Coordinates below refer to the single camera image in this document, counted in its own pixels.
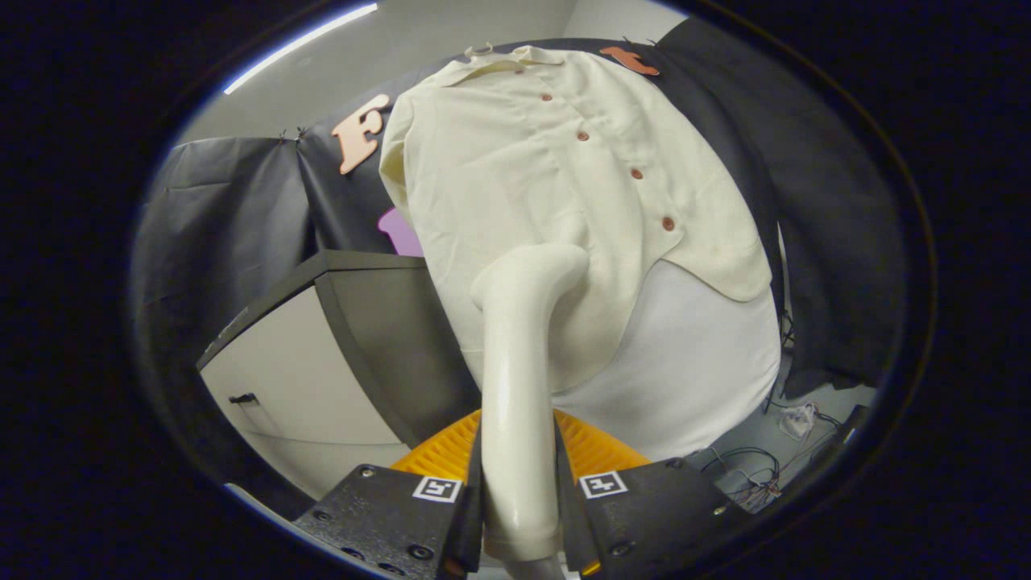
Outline white ironing board panel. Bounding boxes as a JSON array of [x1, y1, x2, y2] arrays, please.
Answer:
[[552, 259, 782, 462]]

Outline cream button shirt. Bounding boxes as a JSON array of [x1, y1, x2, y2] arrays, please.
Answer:
[[379, 46, 772, 394]]

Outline black backdrop cloth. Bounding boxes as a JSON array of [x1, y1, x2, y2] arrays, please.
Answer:
[[133, 16, 911, 400]]

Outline white power adapter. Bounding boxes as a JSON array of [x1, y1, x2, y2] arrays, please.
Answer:
[[780, 403, 818, 440]]

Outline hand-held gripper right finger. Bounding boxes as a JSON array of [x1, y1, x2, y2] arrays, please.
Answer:
[[552, 409, 754, 577]]

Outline dark box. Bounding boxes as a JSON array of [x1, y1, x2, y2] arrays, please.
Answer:
[[838, 405, 871, 444]]

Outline grey top white cabinet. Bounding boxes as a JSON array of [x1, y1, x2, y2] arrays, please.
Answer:
[[196, 250, 484, 500]]

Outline white garment steamer head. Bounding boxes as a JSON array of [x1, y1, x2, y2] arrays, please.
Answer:
[[470, 243, 590, 562]]

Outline tangled black cables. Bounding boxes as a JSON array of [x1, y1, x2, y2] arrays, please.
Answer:
[[701, 447, 782, 512]]

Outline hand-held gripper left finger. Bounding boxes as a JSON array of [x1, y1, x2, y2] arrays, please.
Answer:
[[292, 409, 484, 579]]

